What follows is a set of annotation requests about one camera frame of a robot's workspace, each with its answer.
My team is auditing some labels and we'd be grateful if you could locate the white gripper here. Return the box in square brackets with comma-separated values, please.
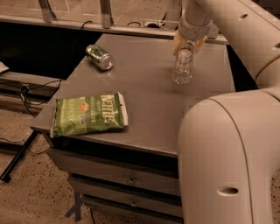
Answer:
[173, 16, 213, 55]

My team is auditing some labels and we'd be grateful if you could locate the clear plastic water bottle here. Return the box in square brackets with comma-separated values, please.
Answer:
[172, 49, 193, 84]

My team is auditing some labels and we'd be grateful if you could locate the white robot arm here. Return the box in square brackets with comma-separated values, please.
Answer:
[178, 0, 280, 224]

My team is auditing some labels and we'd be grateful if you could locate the white power strip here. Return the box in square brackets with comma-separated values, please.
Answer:
[143, 20, 161, 28]

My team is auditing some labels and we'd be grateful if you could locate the green soda can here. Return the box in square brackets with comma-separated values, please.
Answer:
[85, 45, 114, 71]

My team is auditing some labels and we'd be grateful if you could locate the green Kettle chips bag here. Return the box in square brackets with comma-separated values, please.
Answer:
[50, 93, 129, 138]

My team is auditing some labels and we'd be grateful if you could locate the grey drawer cabinet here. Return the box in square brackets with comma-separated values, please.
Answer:
[31, 34, 233, 224]

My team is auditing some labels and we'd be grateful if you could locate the black metal stand leg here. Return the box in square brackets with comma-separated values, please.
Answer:
[0, 131, 39, 183]

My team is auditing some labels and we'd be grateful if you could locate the black cable bundle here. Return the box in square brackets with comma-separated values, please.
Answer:
[16, 78, 63, 117]

